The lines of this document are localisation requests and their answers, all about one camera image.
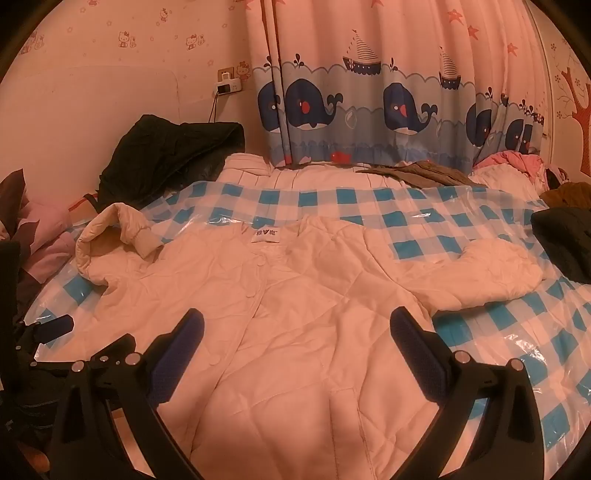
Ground white headboard panel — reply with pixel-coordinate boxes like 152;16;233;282
0;67;181;185

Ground pink clothes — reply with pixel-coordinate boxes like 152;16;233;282
473;150;546;178

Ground wall socket with charger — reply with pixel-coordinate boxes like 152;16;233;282
217;66;243;95

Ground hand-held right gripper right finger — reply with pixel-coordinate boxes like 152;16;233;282
390;308;544;480

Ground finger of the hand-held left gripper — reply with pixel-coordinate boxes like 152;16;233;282
28;314;75;342
28;335;138;370

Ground black jacket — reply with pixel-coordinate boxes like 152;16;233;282
98;114;245;204

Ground dark cloth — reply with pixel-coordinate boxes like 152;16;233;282
531;205;591;282

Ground whale print curtain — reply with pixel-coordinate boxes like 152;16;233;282
245;0;548;168

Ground white quilted jacket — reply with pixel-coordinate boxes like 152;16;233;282
75;203;546;480

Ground blue white checkered plastic sheet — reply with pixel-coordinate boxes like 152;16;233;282
18;178;591;462

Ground olive brown garment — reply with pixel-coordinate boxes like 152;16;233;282
355;161;488;189

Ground brown tree wall sticker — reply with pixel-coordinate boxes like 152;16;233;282
551;41;591;134

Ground pink and brown quilt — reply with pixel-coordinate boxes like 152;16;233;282
0;168;88;324

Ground brown cloth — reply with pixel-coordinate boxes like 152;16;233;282
539;181;591;208

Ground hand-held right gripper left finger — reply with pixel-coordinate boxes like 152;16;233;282
48;308;205;480

